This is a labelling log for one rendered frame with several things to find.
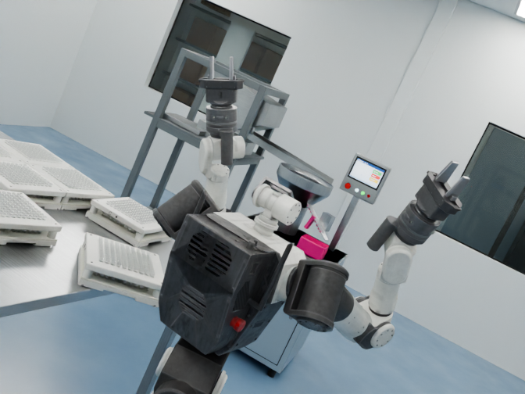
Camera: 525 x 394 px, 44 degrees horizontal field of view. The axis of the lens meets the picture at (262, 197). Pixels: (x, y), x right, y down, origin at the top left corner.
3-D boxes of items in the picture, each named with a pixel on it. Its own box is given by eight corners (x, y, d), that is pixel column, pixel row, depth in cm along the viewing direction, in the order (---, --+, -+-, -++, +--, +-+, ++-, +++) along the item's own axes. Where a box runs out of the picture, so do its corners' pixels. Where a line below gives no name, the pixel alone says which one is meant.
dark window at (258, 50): (146, 87, 702) (185, -11, 681) (147, 87, 704) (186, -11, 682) (251, 138, 671) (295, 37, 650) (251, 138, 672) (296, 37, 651)
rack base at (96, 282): (78, 251, 206) (80, 244, 206) (151, 273, 215) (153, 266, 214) (77, 284, 184) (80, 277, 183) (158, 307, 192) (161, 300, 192)
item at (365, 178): (312, 243, 406) (355, 152, 394) (315, 241, 415) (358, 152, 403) (344, 260, 400) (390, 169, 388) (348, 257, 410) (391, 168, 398)
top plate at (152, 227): (89, 204, 238) (91, 198, 237) (126, 201, 261) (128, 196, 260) (141, 234, 230) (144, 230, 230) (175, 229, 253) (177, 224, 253)
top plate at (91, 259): (83, 237, 205) (86, 231, 205) (156, 259, 214) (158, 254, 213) (83, 269, 183) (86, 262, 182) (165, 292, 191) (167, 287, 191)
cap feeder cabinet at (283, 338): (185, 330, 394) (235, 219, 380) (219, 309, 448) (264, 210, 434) (276, 384, 379) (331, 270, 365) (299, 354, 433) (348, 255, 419)
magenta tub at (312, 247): (294, 248, 373) (301, 235, 371) (299, 246, 384) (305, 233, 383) (319, 262, 369) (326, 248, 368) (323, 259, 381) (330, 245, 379)
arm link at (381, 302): (412, 283, 166) (396, 334, 177) (385, 259, 173) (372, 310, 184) (380, 296, 161) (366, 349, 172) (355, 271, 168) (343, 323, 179)
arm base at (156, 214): (183, 256, 176) (173, 244, 165) (158, 220, 180) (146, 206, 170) (228, 222, 178) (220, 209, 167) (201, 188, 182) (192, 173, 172)
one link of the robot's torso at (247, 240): (219, 392, 145) (286, 252, 138) (116, 311, 160) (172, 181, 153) (280, 365, 171) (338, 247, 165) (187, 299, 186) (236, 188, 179)
